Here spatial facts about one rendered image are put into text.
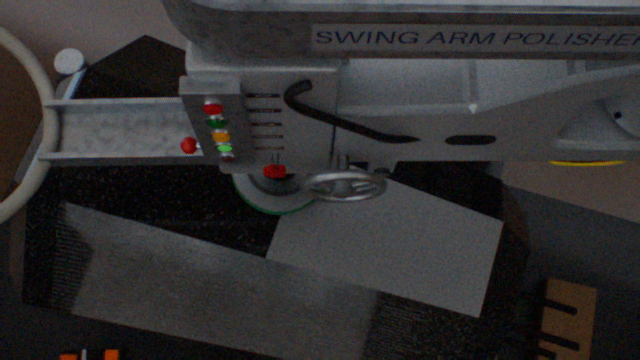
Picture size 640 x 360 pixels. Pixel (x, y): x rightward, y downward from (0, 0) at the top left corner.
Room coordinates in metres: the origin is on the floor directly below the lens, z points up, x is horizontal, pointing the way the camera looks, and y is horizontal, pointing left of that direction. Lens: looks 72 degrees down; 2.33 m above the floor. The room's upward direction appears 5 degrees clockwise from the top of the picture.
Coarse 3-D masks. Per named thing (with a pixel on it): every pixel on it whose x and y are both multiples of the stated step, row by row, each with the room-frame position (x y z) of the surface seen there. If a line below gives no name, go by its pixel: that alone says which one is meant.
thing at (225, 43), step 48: (192, 0) 0.40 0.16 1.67; (240, 0) 0.40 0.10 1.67; (288, 0) 0.41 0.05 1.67; (336, 0) 0.41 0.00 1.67; (384, 0) 0.42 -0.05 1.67; (432, 0) 0.42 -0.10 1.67; (480, 0) 0.43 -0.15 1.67; (528, 0) 0.43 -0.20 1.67; (576, 0) 0.44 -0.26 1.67; (624, 0) 0.45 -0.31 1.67; (240, 48) 0.39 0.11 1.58; (288, 48) 0.40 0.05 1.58; (336, 48) 0.40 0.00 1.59; (384, 48) 0.41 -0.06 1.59; (432, 48) 0.41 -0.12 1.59; (480, 48) 0.42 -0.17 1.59; (528, 48) 0.42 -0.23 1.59; (576, 48) 0.43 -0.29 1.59; (624, 48) 0.43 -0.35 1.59
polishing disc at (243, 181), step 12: (240, 180) 0.46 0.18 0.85; (252, 180) 0.46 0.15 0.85; (264, 180) 0.46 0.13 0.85; (288, 180) 0.47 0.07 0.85; (300, 180) 0.47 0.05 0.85; (252, 192) 0.43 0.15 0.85; (264, 192) 0.44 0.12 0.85; (276, 192) 0.44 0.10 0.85; (288, 192) 0.44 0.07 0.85; (300, 192) 0.44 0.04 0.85; (264, 204) 0.41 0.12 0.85; (276, 204) 0.41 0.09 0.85; (288, 204) 0.41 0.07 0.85; (300, 204) 0.42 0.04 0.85
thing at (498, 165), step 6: (462, 162) 0.85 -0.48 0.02; (468, 162) 0.85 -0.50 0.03; (474, 162) 0.85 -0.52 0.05; (480, 162) 0.86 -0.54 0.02; (486, 162) 0.86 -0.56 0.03; (492, 162) 0.86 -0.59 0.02; (498, 162) 0.87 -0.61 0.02; (474, 168) 0.84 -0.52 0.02; (480, 168) 0.84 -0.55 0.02; (486, 168) 0.84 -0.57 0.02; (492, 168) 0.84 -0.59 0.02; (498, 168) 0.84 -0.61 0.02; (492, 174) 0.82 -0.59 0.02; (498, 174) 0.82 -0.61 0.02
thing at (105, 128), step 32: (64, 128) 0.48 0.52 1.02; (96, 128) 0.49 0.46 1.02; (128, 128) 0.49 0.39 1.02; (160, 128) 0.50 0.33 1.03; (192, 128) 0.50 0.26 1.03; (64, 160) 0.41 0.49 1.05; (96, 160) 0.41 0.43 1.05; (128, 160) 0.42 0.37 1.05; (160, 160) 0.42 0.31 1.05; (192, 160) 0.43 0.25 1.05
